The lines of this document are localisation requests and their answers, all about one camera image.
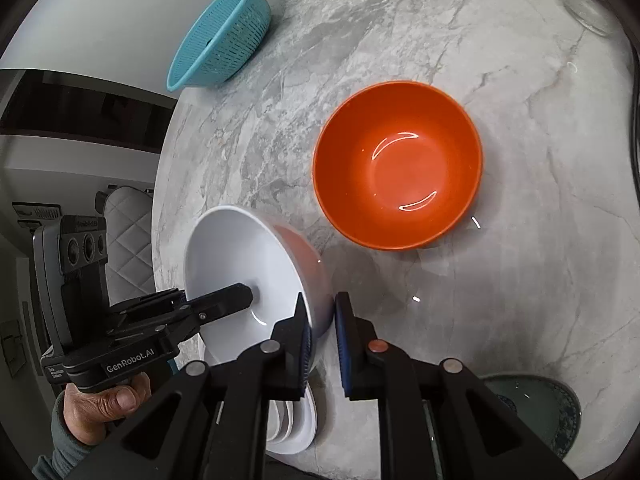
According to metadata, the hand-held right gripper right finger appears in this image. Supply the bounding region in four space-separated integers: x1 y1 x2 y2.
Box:
334 291 578 480

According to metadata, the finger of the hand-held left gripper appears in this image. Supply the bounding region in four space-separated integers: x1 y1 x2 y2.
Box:
182 282 253 323

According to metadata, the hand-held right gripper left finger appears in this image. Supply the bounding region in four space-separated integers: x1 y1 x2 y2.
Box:
65 292 313 480

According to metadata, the small white bowl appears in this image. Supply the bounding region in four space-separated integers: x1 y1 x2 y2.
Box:
183 205 335 368

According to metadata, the large white plate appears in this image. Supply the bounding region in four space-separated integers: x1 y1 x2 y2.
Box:
265 382 319 457

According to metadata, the orange bowl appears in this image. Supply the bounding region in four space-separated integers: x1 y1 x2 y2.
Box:
312 81 484 251

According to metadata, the blue patterned green bowl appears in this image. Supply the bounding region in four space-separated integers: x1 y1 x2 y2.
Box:
482 374 583 461

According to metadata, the person's left forearm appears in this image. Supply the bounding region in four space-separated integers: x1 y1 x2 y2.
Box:
32 400 108 480

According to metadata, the person's left hand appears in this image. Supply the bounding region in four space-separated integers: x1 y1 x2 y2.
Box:
62 372 152 445

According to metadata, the light grey quilted chair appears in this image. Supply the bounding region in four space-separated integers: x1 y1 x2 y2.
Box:
95 185 156 306

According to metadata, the dark wooden cabinet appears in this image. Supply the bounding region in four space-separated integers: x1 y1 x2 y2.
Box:
0 69 179 137

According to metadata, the teal plastic colander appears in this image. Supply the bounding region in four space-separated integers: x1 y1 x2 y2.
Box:
166 0 273 93

